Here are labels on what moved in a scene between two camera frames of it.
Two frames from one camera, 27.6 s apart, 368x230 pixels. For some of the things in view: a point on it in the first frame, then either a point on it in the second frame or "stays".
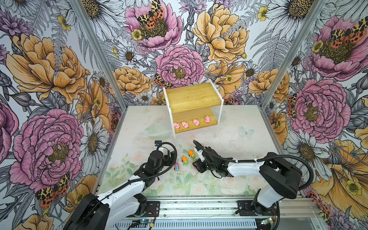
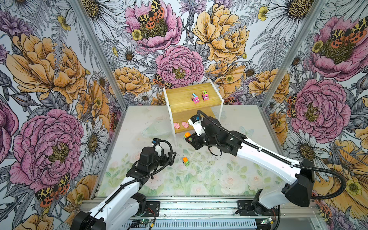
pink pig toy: x=185 y=124 stays
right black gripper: x=199 y=165 → x=195 y=143
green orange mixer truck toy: x=191 y=154 → x=187 y=136
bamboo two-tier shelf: x=194 y=107 stays
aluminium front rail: x=181 y=207 stays
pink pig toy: x=177 y=125 stays
